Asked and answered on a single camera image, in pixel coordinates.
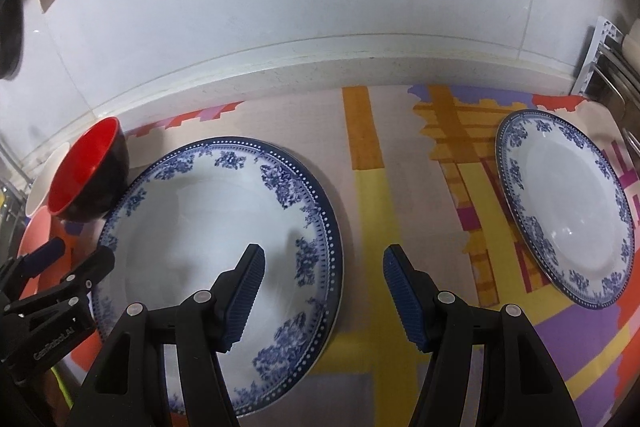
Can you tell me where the red and black bowl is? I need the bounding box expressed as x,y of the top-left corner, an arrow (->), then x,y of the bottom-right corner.
47,117 -> 132,223

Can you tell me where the metal dish rack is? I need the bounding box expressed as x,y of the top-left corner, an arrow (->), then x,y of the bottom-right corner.
585,19 -> 640,148

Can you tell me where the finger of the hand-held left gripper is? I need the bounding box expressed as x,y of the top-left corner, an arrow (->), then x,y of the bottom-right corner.
0,238 -> 68,304
4,247 -> 117,317

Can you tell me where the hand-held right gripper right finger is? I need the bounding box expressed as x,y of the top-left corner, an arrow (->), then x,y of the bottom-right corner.
382,244 -> 583,427

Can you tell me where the white bowl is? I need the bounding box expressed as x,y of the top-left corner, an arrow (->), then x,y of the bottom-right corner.
25,142 -> 71,218

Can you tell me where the small blue floral plate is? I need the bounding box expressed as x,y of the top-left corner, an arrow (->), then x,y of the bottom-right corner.
495,109 -> 636,310

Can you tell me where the pink bowl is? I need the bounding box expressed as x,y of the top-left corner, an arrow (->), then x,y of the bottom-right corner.
16,207 -> 78,303

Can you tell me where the colourful patterned mat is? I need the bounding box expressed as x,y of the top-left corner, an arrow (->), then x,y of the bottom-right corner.
65,84 -> 640,427

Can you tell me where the large blue floral plate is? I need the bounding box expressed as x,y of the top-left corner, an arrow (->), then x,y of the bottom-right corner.
90,136 -> 346,418

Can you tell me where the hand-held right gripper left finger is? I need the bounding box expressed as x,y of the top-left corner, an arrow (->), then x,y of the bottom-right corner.
75,243 -> 266,427

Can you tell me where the white plastic bracket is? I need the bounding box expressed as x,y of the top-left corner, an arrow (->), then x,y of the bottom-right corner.
570,14 -> 626,96

